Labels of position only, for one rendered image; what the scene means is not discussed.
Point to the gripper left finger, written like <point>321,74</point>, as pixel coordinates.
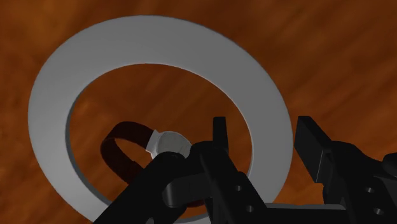
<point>217,173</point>

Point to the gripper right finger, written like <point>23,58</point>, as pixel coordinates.
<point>341,167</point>

